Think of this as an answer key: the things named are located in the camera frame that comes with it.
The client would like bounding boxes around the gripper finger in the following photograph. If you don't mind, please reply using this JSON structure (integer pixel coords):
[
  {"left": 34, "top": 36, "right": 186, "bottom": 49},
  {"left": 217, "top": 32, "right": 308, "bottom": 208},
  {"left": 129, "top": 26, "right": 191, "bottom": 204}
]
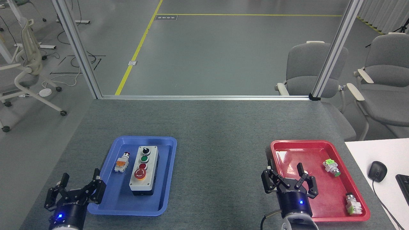
[
  {"left": 81, "top": 168, "right": 107, "bottom": 205},
  {"left": 44, "top": 173, "right": 70, "bottom": 212},
  {"left": 294, "top": 163, "right": 320, "bottom": 199},
  {"left": 261, "top": 166, "right": 288, "bottom": 194}
]

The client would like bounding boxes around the white desk leg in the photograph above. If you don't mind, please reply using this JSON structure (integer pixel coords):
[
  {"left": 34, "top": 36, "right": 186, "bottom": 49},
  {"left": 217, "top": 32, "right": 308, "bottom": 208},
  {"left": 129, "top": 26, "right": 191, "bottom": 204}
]
[{"left": 6, "top": 0, "right": 57, "bottom": 50}]

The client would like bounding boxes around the grey armchair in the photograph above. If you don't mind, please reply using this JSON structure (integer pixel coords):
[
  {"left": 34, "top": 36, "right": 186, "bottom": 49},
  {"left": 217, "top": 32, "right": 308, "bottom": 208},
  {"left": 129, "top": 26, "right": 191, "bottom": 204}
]
[
  {"left": 275, "top": 41, "right": 357, "bottom": 141},
  {"left": 347, "top": 32, "right": 409, "bottom": 141}
]

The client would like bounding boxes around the silver aluminium post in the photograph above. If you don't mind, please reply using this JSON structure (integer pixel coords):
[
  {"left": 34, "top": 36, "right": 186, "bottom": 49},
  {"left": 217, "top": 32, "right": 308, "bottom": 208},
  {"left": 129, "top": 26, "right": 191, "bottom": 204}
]
[
  {"left": 51, "top": 0, "right": 103, "bottom": 99},
  {"left": 311, "top": 0, "right": 365, "bottom": 98}
]

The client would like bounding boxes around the black keyboard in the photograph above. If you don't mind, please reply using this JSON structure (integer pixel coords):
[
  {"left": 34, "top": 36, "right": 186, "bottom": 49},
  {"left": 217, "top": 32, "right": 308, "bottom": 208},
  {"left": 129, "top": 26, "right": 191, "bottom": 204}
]
[{"left": 395, "top": 174, "right": 409, "bottom": 206}]

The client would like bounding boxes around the white floor cable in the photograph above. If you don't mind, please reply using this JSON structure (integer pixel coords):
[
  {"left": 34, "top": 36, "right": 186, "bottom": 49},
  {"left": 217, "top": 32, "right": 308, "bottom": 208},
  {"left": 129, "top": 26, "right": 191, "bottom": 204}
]
[{"left": 42, "top": 65, "right": 83, "bottom": 90}]

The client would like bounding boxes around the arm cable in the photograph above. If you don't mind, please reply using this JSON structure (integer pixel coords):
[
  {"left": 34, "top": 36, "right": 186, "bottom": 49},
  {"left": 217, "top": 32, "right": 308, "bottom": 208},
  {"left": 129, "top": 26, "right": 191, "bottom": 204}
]
[{"left": 260, "top": 209, "right": 283, "bottom": 230}]

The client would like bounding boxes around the white mesh office chair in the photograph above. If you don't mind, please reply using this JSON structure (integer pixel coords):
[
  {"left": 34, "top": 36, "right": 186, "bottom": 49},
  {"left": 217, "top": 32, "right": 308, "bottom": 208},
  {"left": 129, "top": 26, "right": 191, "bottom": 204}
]
[{"left": 0, "top": 18, "right": 67, "bottom": 133}]

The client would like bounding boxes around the black tripod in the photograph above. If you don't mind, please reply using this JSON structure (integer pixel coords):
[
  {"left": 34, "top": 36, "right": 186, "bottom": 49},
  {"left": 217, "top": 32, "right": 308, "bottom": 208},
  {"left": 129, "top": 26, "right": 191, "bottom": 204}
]
[{"left": 365, "top": 18, "right": 409, "bottom": 48}]

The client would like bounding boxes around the red plastic tray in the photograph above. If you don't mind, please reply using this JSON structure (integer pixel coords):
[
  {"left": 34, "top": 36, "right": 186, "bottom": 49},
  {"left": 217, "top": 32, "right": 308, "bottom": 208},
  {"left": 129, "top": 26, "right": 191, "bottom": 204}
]
[{"left": 270, "top": 140, "right": 371, "bottom": 222}]

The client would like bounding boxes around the black mouse cable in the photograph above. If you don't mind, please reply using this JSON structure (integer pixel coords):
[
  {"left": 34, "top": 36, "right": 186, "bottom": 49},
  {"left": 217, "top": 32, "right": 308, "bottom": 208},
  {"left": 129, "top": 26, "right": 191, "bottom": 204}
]
[{"left": 372, "top": 180, "right": 398, "bottom": 230}]

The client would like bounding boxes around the white curtain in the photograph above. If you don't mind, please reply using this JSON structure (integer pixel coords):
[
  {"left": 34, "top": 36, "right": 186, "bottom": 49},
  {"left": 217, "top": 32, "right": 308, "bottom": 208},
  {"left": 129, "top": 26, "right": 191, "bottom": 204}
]
[{"left": 356, "top": 0, "right": 409, "bottom": 34}]

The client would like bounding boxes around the blue plastic tray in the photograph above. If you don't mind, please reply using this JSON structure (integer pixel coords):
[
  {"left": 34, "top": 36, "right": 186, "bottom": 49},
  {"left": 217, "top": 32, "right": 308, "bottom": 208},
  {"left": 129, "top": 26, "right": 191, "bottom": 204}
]
[{"left": 87, "top": 136, "right": 177, "bottom": 217}]

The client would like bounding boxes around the silver aluminium rail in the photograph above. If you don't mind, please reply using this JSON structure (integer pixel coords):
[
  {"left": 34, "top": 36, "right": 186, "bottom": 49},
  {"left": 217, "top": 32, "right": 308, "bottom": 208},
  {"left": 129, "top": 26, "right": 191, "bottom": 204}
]
[{"left": 99, "top": 95, "right": 312, "bottom": 101}]

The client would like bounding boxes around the green push button switch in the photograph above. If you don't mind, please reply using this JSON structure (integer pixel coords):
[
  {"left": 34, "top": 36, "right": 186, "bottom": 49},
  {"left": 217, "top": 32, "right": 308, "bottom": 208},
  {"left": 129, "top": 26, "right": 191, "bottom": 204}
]
[
  {"left": 322, "top": 159, "right": 342, "bottom": 177},
  {"left": 345, "top": 193, "right": 363, "bottom": 215}
]

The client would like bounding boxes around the white desk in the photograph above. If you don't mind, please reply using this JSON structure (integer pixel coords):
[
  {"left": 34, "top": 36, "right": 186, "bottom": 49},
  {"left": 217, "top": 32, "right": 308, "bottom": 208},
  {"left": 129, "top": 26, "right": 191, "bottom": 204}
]
[{"left": 344, "top": 138, "right": 409, "bottom": 230}]

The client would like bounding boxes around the red push button switch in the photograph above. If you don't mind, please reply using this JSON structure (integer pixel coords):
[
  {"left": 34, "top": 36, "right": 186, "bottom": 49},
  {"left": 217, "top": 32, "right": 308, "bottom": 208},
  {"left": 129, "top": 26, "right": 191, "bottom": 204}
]
[{"left": 114, "top": 152, "right": 131, "bottom": 173}]

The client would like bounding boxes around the grey control box with buttons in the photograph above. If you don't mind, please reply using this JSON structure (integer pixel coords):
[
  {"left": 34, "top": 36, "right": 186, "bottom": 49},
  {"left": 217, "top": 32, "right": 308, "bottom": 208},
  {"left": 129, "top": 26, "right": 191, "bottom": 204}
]
[{"left": 129, "top": 146, "right": 159, "bottom": 196}]

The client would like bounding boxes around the black computer mouse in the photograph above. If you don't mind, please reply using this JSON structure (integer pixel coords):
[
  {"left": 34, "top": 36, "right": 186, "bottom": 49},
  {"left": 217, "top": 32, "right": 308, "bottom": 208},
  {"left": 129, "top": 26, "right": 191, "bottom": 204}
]
[{"left": 367, "top": 161, "right": 388, "bottom": 183}]

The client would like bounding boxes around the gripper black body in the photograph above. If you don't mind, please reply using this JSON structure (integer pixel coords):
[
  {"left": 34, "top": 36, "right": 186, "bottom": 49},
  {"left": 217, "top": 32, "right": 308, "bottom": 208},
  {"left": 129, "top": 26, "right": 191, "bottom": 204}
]
[
  {"left": 277, "top": 186, "right": 313, "bottom": 220},
  {"left": 49, "top": 193, "right": 89, "bottom": 228}
]

